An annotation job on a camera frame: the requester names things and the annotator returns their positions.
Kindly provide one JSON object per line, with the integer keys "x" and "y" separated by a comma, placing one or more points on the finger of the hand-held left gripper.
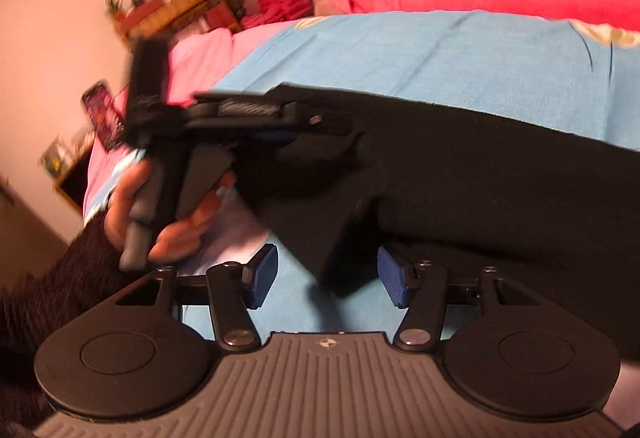
{"x": 325, "y": 123}

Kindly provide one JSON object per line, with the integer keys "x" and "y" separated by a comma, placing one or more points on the person's left forearm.
{"x": 60, "y": 278}

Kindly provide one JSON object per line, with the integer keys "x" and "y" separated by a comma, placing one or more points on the person's left hand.
{"x": 117, "y": 213}

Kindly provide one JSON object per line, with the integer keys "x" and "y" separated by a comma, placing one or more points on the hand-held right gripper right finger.
{"x": 392, "y": 275}

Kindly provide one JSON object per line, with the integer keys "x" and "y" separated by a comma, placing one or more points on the wooden bedside cabinet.
{"x": 75, "y": 183}

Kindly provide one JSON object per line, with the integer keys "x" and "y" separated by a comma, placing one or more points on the wooden shelf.
{"x": 175, "y": 8}

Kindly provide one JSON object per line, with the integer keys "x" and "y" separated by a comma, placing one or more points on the smartphone with pink screen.
{"x": 102, "y": 113}

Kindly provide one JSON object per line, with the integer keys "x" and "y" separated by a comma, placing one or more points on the pile of red clothes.
{"x": 280, "y": 0}

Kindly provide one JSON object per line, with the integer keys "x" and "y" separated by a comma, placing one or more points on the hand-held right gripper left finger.
{"x": 262, "y": 275}

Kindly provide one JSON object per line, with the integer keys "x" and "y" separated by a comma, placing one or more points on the black knit pants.
{"x": 475, "y": 178}

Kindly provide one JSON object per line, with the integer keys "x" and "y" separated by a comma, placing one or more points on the pink bedsheet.
{"x": 200, "y": 63}

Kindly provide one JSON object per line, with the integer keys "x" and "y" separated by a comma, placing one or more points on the blue printed bedsheet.
{"x": 425, "y": 58}

